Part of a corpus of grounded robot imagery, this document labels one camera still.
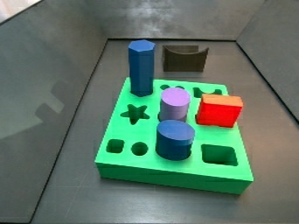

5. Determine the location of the red square block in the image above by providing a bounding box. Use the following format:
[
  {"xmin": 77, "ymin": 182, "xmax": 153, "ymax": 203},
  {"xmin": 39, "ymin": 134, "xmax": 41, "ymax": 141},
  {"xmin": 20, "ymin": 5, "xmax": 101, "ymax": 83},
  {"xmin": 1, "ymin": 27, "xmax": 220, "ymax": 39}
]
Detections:
[{"xmin": 195, "ymin": 94, "xmax": 243, "ymax": 128}]

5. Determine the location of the green shape sorter board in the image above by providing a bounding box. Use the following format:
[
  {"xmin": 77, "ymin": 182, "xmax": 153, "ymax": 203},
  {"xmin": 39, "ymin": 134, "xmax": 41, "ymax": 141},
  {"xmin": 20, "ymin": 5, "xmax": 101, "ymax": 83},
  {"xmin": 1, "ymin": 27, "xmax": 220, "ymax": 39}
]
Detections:
[{"xmin": 95, "ymin": 80, "xmax": 253, "ymax": 194}]

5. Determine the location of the purple cylinder block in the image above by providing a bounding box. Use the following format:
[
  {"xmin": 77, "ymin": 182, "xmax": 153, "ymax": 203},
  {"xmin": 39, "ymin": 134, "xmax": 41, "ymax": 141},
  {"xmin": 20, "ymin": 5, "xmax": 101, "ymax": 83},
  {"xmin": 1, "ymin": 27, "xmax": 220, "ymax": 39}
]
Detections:
[{"xmin": 159, "ymin": 87, "xmax": 191, "ymax": 122}]

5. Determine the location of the blue cylinder block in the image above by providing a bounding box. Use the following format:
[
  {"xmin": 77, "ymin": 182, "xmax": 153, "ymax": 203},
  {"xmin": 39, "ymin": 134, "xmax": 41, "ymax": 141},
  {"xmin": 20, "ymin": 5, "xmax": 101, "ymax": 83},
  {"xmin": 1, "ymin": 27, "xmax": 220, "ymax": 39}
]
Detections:
[{"xmin": 155, "ymin": 120, "xmax": 195, "ymax": 161}]

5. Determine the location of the tall blue hexagonal prism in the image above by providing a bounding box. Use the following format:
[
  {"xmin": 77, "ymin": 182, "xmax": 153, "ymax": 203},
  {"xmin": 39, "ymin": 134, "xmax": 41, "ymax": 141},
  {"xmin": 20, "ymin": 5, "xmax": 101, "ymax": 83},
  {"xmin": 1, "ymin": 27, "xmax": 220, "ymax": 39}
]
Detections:
[{"xmin": 128, "ymin": 39, "xmax": 155, "ymax": 97}]

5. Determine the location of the black curved holder bracket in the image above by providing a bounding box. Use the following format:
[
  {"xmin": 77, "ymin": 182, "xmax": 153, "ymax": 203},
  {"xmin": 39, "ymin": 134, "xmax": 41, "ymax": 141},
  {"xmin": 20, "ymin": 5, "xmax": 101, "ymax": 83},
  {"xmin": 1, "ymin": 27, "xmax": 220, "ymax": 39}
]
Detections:
[{"xmin": 163, "ymin": 45, "xmax": 209, "ymax": 72}]

